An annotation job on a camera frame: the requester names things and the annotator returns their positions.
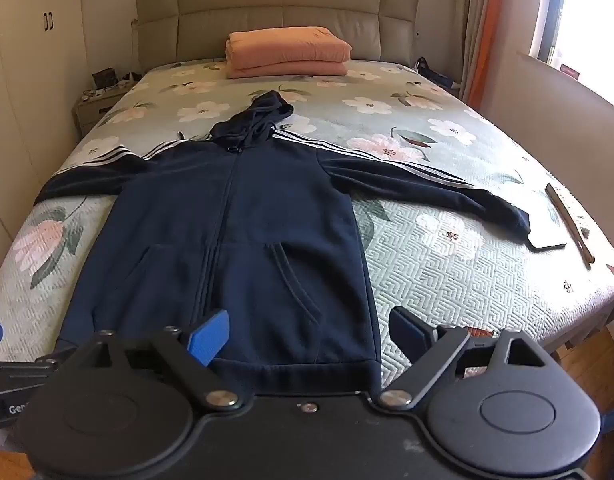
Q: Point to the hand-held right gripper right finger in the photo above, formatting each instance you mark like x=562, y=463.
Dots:
x=409, y=332

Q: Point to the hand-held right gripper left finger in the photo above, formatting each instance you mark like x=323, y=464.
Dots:
x=211, y=336

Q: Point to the navy striped zip hoodie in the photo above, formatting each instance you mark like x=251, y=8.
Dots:
x=237, y=240

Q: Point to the bed with floral bedspread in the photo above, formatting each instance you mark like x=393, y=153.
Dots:
x=437, y=270

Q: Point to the thin black rod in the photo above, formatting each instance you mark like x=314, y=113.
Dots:
x=544, y=246

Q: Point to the wooden stick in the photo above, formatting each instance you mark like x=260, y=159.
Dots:
x=569, y=225

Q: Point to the beige nightstand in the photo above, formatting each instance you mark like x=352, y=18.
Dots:
x=94, y=110

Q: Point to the white wardrobe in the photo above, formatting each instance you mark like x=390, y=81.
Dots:
x=17, y=85

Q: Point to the dark bag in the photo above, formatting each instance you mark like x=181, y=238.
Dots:
x=434, y=76

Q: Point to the dark box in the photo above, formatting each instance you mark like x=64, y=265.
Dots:
x=105, y=78

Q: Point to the folded pink blanket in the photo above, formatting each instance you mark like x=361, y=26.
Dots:
x=287, y=52

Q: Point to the small red item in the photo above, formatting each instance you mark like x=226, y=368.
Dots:
x=571, y=71

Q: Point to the orange and beige curtain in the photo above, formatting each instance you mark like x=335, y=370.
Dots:
x=484, y=30

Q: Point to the beige padded headboard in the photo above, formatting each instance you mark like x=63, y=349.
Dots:
x=287, y=10

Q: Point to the window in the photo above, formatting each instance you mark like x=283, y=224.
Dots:
x=592, y=10

